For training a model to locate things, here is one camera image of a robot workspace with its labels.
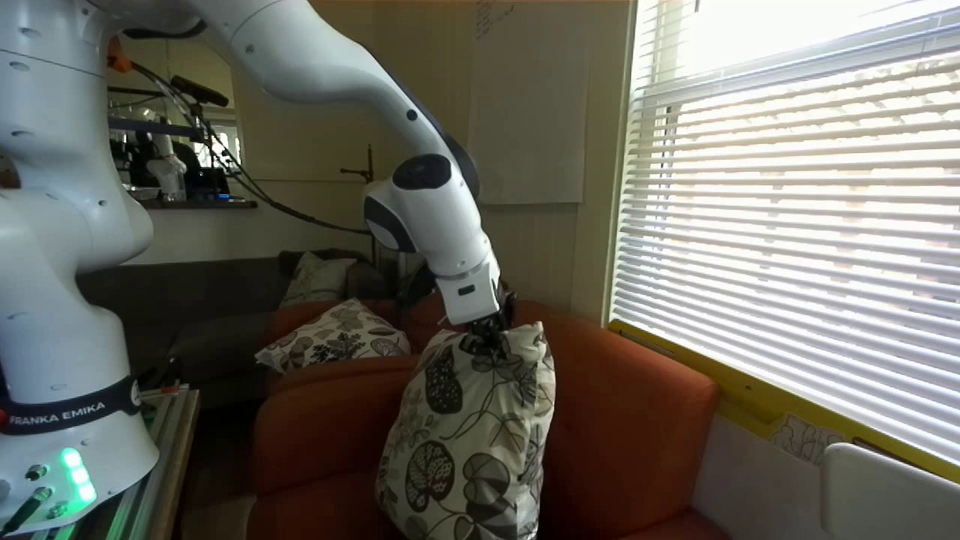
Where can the metal robot stand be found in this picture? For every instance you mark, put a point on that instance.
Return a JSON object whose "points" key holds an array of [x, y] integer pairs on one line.
{"points": [[166, 460]]}

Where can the yellow window sill strip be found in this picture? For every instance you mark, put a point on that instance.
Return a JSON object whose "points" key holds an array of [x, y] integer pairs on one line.
{"points": [[760, 394]]}

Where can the cluttered wall shelf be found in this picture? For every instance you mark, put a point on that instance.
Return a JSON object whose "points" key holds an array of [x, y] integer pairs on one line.
{"points": [[185, 169]]}

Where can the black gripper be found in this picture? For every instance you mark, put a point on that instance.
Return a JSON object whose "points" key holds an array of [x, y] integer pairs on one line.
{"points": [[493, 329]]}

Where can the leaf print white cushion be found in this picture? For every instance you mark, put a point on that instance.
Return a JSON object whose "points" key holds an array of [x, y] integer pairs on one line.
{"points": [[333, 341], [470, 439]]}

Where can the white paper sheet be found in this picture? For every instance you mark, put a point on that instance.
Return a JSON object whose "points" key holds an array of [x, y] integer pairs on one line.
{"points": [[525, 109]]}

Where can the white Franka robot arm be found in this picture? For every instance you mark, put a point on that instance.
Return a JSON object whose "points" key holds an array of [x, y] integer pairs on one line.
{"points": [[61, 251]]}

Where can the dark grey sofa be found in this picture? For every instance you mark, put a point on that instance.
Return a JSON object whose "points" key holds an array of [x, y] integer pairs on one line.
{"points": [[191, 311]]}

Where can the white window blind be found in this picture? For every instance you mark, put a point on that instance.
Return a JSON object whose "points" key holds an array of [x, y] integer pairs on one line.
{"points": [[799, 219]]}

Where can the pale grey cushion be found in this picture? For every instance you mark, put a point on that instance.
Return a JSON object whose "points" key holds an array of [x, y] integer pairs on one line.
{"points": [[319, 279]]}

